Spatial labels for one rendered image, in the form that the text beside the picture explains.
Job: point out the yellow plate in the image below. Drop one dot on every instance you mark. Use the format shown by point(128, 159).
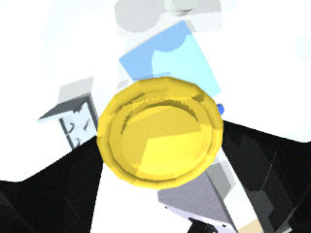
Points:
point(160, 132)

